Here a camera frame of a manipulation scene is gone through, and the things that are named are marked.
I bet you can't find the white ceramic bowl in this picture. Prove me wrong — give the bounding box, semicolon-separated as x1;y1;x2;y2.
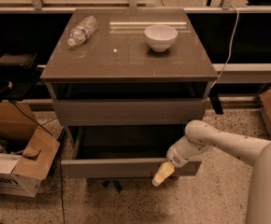
144;24;178;52

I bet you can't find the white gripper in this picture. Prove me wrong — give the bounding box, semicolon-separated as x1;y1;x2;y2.
152;136;208;187

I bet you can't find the grey drawer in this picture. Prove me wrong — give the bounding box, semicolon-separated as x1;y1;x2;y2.
60;125;203;180
52;99;206;126

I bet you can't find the grey three-drawer cabinet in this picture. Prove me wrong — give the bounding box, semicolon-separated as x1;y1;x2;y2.
40;7;219;182

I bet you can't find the white hanging cable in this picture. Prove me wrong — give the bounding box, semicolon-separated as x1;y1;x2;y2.
209;5;240;91

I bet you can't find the clear plastic water bottle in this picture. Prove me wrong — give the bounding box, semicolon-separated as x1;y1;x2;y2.
67;16;98;47

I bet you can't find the black tray stand left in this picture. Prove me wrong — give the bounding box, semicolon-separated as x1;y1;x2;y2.
0;49;40;102

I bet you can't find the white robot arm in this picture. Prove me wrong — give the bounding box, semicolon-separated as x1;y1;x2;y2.
152;120;271;224

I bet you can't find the grey top drawer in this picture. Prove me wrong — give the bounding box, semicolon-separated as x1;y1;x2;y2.
52;99;206;126

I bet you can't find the open cardboard box left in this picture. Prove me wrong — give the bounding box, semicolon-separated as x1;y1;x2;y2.
0;103;60;197

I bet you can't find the black cable on floor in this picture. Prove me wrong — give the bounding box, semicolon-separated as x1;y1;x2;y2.
7;100;66;224

